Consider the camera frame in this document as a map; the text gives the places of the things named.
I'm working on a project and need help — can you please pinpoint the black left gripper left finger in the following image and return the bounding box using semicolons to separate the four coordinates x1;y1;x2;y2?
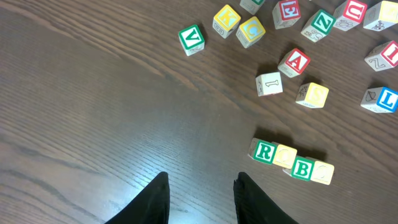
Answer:
106;172;170;224

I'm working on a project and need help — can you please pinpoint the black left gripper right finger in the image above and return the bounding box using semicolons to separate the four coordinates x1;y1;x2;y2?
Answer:
233;172;298;224

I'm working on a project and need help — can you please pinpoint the green R block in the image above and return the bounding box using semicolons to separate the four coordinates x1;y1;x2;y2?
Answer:
248;138;277;165

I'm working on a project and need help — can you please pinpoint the yellow O block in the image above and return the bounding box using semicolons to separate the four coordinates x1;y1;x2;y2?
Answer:
307;157;335;185
272;142;297;169

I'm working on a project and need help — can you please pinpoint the green B block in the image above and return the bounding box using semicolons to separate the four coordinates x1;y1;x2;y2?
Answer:
282;156;315;182

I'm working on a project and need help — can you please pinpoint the tilted red A block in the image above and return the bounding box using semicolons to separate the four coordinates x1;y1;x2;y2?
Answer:
256;72;283;96

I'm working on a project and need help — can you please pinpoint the yellow S block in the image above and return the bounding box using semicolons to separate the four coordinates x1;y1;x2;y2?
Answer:
295;82;329;108

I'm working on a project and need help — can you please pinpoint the blue L block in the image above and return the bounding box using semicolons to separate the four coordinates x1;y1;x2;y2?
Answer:
361;86;397;113

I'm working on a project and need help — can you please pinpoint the green V block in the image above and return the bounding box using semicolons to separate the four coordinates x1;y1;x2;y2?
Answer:
178;24;205;56

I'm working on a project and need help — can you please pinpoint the yellow C block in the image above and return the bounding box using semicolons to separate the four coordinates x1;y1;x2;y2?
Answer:
236;16;266;49

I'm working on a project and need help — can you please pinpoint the yellow K block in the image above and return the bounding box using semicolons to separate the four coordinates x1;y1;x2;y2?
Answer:
213;4;241;39

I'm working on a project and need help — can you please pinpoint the green Z block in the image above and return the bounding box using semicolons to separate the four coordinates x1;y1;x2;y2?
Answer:
301;9;336;42

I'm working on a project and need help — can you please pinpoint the red E block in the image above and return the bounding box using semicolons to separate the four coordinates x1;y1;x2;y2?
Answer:
272;0;301;29

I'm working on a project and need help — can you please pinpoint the red I block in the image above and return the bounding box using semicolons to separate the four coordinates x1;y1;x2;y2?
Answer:
364;40;397;72

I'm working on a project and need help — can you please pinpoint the green 7 block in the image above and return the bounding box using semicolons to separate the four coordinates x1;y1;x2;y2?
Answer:
239;0;265;15

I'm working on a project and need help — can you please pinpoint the red U block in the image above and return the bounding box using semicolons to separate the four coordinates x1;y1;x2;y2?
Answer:
333;0;368;31

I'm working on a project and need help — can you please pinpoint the plain yellow top block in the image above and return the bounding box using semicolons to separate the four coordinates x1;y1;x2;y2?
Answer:
363;1;397;32

